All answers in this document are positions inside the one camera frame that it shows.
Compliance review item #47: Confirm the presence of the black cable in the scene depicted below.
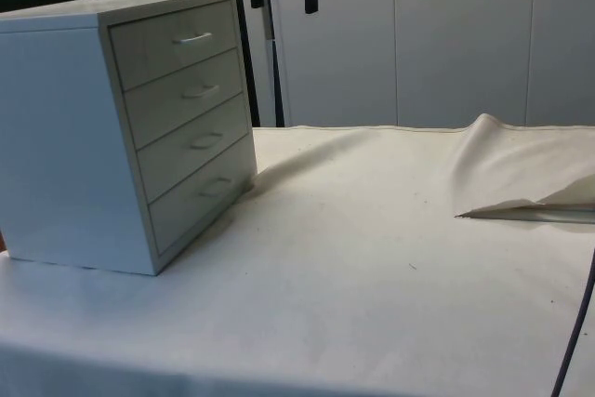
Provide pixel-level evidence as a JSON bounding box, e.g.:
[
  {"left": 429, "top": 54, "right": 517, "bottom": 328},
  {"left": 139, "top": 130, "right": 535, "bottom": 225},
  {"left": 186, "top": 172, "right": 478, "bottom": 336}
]
[{"left": 549, "top": 247, "right": 595, "bottom": 397}]

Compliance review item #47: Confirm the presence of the white chest of drawers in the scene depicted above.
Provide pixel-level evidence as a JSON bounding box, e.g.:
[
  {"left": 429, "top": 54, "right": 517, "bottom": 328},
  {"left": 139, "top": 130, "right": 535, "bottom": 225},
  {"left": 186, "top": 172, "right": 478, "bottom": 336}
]
[{"left": 0, "top": 0, "right": 259, "bottom": 277}]

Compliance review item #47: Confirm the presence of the pale locker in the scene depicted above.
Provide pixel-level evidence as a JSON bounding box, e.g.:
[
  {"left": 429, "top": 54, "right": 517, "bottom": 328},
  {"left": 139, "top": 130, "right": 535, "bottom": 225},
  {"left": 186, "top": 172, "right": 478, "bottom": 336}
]
[
  {"left": 528, "top": 0, "right": 595, "bottom": 128},
  {"left": 392, "top": 0, "right": 532, "bottom": 129},
  {"left": 278, "top": 0, "right": 396, "bottom": 129}
]

